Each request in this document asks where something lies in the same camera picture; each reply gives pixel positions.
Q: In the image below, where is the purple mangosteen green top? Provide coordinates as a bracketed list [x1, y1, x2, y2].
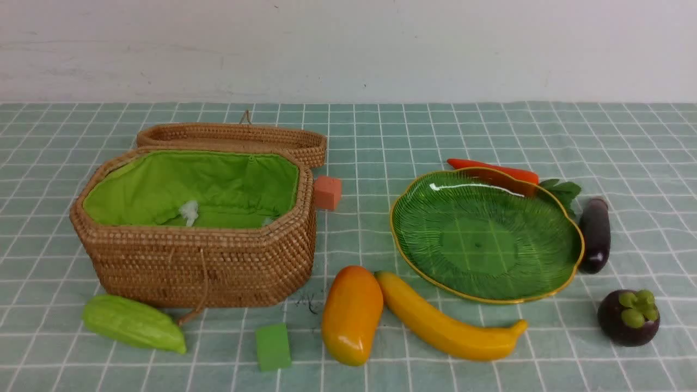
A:
[597, 289, 661, 347]

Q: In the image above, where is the woven wicker basket green lining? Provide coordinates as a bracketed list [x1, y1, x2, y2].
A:
[70, 146, 316, 308]

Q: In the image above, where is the green leaf-shaped glass plate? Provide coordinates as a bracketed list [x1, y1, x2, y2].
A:
[390, 167, 585, 304]

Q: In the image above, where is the woven wicker basket lid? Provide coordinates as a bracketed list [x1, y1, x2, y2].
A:
[136, 111, 328, 168]

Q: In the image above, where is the orange carrot with green leaves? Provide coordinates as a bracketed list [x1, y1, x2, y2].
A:
[447, 158, 582, 218]

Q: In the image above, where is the yellow banana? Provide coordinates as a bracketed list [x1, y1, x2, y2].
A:
[374, 271, 528, 362]

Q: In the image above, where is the orange yellow mango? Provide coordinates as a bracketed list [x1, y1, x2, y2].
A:
[321, 265, 384, 366]

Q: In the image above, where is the orange foam cube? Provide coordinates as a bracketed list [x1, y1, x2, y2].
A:
[313, 175, 342, 211]

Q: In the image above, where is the dark purple eggplant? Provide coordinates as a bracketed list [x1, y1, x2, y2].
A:
[578, 197, 612, 274]

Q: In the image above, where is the green foam block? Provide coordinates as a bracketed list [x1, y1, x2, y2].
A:
[255, 322, 292, 372]

